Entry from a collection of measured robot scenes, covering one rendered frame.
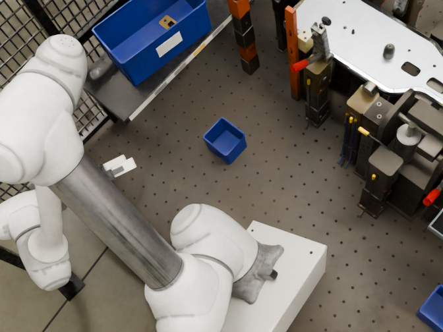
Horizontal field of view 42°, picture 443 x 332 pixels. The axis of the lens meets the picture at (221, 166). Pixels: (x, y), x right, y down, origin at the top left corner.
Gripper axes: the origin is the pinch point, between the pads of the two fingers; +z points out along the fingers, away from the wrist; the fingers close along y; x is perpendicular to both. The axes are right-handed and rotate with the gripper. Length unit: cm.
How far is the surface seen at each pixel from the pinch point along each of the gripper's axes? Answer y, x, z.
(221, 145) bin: 16.7, 11.8, 33.8
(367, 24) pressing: -19, -8, 80
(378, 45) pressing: -23, -1, 78
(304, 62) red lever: -28, -7, 51
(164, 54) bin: -1.7, -23.9, 23.5
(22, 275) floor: 107, 42, -52
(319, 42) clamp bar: -30, -10, 56
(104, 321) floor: 80, 70, -29
